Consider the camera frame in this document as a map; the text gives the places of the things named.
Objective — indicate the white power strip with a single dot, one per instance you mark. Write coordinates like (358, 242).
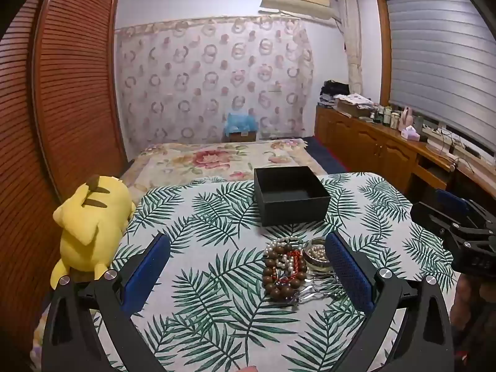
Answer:
(436, 131)

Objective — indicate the wooden louvered wardrobe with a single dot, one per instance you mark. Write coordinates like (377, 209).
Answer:
(69, 85)

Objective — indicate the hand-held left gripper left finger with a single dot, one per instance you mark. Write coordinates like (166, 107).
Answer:
(149, 275)

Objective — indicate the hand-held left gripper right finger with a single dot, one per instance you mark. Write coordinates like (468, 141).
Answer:
(348, 275)

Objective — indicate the grey window blind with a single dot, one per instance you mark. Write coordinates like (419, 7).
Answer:
(441, 54)

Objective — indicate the small cardboard box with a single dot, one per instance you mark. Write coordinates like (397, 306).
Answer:
(242, 136)

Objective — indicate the blue bag on box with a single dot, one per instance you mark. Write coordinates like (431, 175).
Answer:
(241, 122)

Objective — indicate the black box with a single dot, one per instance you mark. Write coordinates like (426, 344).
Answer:
(290, 209)

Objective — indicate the pink tissue box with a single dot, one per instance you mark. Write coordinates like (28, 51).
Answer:
(410, 133)

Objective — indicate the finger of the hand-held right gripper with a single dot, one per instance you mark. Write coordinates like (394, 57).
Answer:
(451, 198)
(430, 215)

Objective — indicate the wooden side cabinet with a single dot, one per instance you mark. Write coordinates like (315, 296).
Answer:
(364, 143)

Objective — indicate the dark clothes pile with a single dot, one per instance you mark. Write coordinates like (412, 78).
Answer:
(333, 91)

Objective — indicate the group of small bottles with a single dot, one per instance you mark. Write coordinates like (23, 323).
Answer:
(387, 118)

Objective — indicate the beige corner curtain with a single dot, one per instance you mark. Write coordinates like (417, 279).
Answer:
(352, 46)

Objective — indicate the cardboard box with papers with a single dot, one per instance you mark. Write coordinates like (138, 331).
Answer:
(352, 104)

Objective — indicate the navy blue bed sheet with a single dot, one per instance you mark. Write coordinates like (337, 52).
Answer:
(329, 159)

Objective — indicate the yellow plush toy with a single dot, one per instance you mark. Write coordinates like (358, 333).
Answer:
(91, 224)

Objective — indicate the person's right hand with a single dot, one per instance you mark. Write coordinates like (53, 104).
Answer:
(465, 298)

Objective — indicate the palm leaf print tablecloth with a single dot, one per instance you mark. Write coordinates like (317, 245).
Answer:
(217, 240)

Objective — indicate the floral bed blanket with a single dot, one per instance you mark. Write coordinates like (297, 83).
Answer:
(209, 159)

